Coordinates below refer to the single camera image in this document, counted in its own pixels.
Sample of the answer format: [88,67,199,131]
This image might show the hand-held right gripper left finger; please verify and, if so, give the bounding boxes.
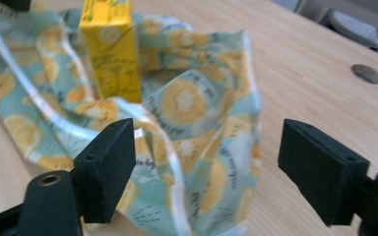
[71,117,138,225]

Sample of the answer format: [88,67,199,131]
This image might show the lemon print cloth bag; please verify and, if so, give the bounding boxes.
[0,4,264,236]

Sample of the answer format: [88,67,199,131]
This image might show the grey round table hole cap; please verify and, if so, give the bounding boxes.
[350,63,378,86]

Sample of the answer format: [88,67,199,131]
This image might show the grey ribbed object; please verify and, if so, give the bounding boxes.
[327,8,378,51]

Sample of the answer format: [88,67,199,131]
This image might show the yellow drink carton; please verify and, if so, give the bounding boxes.
[79,0,143,104]

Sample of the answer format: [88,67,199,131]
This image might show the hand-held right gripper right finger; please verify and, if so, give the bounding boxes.
[277,118,378,228]

